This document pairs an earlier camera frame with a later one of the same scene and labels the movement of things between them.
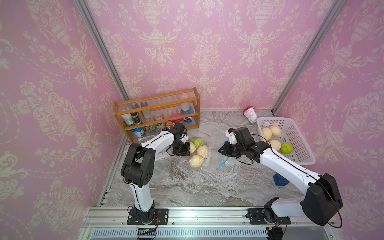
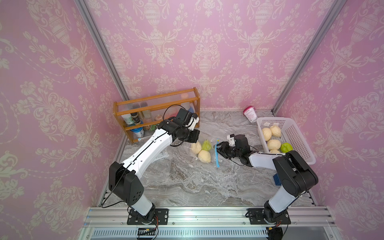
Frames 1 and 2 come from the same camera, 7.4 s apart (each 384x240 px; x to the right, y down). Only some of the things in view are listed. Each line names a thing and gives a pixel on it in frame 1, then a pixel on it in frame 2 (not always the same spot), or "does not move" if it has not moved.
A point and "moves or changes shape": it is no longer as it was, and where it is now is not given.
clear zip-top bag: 203,155 moves or changes shape
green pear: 286,148 does not move
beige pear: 275,144 does not move
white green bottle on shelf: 128,118 does not move
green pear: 198,142 moves or changes shape
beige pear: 275,131 does not move
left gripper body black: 183,148 → 190,135
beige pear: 267,133 does not move
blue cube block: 280,180 does not move
